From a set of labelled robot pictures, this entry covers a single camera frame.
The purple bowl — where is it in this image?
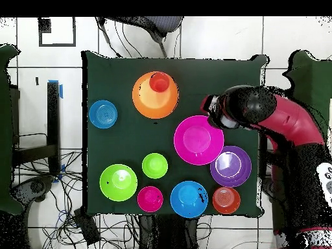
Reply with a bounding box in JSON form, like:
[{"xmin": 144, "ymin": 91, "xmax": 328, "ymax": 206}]
[{"xmin": 209, "ymin": 145, "xmax": 252, "ymax": 188}]

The large pink bowl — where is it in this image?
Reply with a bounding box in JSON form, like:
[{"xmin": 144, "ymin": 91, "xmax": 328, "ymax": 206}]
[{"xmin": 173, "ymin": 115, "xmax": 225, "ymax": 166}]

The blue cup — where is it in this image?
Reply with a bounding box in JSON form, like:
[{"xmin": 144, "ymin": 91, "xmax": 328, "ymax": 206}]
[{"xmin": 88, "ymin": 99, "xmax": 118, "ymax": 130}]

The dark green tablecloth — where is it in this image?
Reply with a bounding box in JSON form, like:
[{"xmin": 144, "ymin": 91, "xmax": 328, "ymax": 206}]
[{"xmin": 81, "ymin": 50, "xmax": 268, "ymax": 217}]

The large green bowl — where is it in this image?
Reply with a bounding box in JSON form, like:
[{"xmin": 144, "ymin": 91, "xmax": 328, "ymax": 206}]
[{"xmin": 99, "ymin": 163, "xmax": 138, "ymax": 202}]

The large orange bowl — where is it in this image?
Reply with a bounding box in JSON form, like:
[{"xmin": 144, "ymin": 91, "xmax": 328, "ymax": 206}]
[{"xmin": 132, "ymin": 71, "xmax": 180, "ymax": 119}]

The black power strip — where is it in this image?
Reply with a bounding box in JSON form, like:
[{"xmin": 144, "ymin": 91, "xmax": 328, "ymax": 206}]
[{"xmin": 73, "ymin": 207, "xmax": 101, "ymax": 246}]

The blue bowl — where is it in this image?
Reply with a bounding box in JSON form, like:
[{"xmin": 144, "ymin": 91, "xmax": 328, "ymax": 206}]
[{"xmin": 169, "ymin": 180, "xmax": 209, "ymax": 219}]

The orange cup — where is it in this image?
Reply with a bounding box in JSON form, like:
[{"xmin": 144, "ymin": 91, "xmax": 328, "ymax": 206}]
[
  {"xmin": 212, "ymin": 186, "xmax": 241, "ymax": 215},
  {"xmin": 148, "ymin": 71, "xmax": 171, "ymax": 93}
]

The small crimson bowl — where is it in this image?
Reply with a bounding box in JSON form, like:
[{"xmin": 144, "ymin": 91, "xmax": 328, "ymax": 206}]
[{"xmin": 136, "ymin": 185, "xmax": 164, "ymax": 213}]

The green cloth on side table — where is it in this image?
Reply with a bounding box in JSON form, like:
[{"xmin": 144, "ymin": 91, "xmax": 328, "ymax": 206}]
[
  {"xmin": 0, "ymin": 43, "xmax": 25, "ymax": 215},
  {"xmin": 282, "ymin": 50, "xmax": 332, "ymax": 136}
]

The small green bowl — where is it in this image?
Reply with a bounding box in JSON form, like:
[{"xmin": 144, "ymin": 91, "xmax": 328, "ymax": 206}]
[{"xmin": 141, "ymin": 152, "xmax": 169, "ymax": 180}]

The tangle of cables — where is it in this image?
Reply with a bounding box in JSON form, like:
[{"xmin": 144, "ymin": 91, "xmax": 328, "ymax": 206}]
[{"xmin": 12, "ymin": 151, "xmax": 141, "ymax": 249}]

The black chair base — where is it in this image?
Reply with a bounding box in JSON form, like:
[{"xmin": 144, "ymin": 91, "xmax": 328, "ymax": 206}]
[{"xmin": 11, "ymin": 175, "xmax": 55, "ymax": 203}]

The grey office chair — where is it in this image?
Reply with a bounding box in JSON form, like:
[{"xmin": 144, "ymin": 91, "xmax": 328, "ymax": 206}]
[{"xmin": 97, "ymin": 16, "xmax": 185, "ymax": 58}]

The black metal frame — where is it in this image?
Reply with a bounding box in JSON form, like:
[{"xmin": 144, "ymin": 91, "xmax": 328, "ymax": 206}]
[{"xmin": 11, "ymin": 81, "xmax": 62, "ymax": 177}]

